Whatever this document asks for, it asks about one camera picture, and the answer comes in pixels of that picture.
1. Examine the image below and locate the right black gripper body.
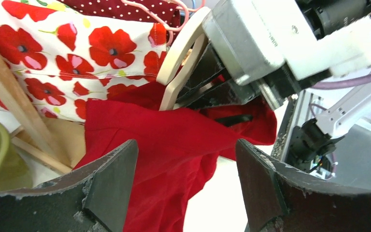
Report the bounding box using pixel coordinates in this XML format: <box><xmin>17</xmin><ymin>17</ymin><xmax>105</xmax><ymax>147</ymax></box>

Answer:
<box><xmin>177</xmin><ymin>37</ymin><xmax>331</xmax><ymax>109</ymax></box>

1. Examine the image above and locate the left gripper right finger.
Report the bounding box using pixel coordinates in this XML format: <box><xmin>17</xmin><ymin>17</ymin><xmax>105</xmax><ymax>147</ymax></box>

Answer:
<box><xmin>235</xmin><ymin>139</ymin><xmax>371</xmax><ymax>232</ymax></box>

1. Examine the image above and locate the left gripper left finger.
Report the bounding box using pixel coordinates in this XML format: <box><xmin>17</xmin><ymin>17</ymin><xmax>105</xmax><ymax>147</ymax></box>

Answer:
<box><xmin>0</xmin><ymin>140</ymin><xmax>138</xmax><ymax>232</ymax></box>

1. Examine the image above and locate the cream plastic hanger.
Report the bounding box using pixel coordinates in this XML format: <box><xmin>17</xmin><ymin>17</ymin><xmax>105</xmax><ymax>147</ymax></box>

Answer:
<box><xmin>156</xmin><ymin>7</ymin><xmax>211</xmax><ymax>111</ymax></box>

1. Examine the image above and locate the red skirt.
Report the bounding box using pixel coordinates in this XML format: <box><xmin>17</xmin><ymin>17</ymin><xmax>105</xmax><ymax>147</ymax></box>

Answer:
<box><xmin>77</xmin><ymin>82</ymin><xmax>277</xmax><ymax>232</ymax></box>

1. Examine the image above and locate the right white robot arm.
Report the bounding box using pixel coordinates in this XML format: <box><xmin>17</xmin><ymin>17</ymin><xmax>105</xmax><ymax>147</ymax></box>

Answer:
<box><xmin>176</xmin><ymin>0</ymin><xmax>371</xmax><ymax>167</ymax></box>

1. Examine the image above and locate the dark red polka-dot garment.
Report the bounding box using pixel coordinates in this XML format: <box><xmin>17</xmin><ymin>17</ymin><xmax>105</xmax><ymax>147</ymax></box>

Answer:
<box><xmin>57</xmin><ymin>0</ymin><xmax>183</xmax><ymax>28</ymax></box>

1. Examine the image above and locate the wooden clothes rack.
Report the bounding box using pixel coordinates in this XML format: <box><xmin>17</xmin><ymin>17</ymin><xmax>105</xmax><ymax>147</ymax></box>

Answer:
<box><xmin>0</xmin><ymin>56</ymin><xmax>86</xmax><ymax>174</ymax></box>

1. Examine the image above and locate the green plastic basket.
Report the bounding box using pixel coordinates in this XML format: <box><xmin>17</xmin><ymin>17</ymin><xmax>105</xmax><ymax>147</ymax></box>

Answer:
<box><xmin>0</xmin><ymin>116</ymin><xmax>34</xmax><ymax>191</ymax></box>

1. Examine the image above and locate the red poppy print garment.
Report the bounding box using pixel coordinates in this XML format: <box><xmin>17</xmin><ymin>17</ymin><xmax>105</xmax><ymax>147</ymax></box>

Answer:
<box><xmin>0</xmin><ymin>0</ymin><xmax>167</xmax><ymax>122</ymax></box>

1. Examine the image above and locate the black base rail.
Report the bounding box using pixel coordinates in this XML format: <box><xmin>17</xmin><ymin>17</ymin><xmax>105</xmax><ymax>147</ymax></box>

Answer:
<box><xmin>271</xmin><ymin>94</ymin><xmax>301</xmax><ymax>162</ymax></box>

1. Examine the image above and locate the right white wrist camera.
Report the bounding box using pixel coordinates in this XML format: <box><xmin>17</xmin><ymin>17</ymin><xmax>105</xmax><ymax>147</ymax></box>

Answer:
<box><xmin>202</xmin><ymin>0</ymin><xmax>371</xmax><ymax>86</ymax></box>

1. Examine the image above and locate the pink wire hanger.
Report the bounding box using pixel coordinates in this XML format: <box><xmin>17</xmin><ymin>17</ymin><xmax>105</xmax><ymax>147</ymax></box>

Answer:
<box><xmin>121</xmin><ymin>0</ymin><xmax>206</xmax><ymax>45</ymax></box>

